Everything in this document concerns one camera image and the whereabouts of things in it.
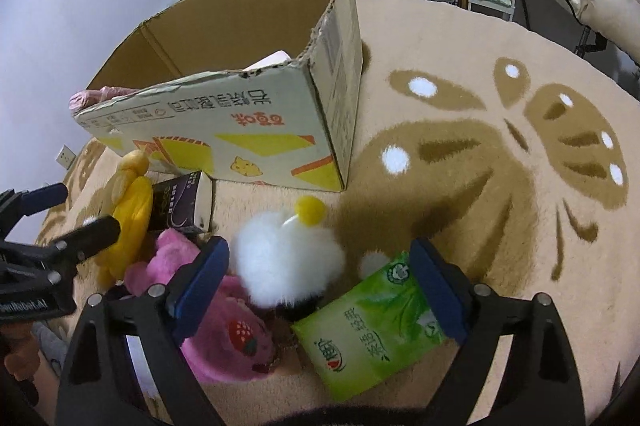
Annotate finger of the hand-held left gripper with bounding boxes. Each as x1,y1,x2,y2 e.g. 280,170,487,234
0,182,68,234
0,215,122,279

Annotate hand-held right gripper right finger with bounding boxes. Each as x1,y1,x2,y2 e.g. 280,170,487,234
409,237,587,426

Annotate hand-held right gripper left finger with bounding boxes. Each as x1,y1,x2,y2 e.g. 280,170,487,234
56,236,231,426

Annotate yellow plush toy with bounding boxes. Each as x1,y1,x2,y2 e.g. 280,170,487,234
95,149,155,287

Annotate pink plush toy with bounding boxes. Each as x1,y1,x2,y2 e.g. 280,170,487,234
124,228,276,383

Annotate green tissue packet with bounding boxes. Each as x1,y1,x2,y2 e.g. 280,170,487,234
291,251,451,403

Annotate white and dark plush toy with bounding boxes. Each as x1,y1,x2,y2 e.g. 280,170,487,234
234,195,347,322

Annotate black carton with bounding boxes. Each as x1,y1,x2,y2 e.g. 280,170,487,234
149,171,215,234

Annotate pink knitted cloth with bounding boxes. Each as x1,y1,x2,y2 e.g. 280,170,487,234
69,86,143,113

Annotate printed cardboard box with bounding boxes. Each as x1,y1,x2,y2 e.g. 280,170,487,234
75,0,364,193

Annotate person's left hand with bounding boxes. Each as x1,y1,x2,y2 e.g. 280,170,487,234
0,323,43,407

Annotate white item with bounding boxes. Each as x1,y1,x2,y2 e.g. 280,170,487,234
245,51,293,72

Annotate beige flower rug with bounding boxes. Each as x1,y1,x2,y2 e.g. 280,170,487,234
35,0,640,426

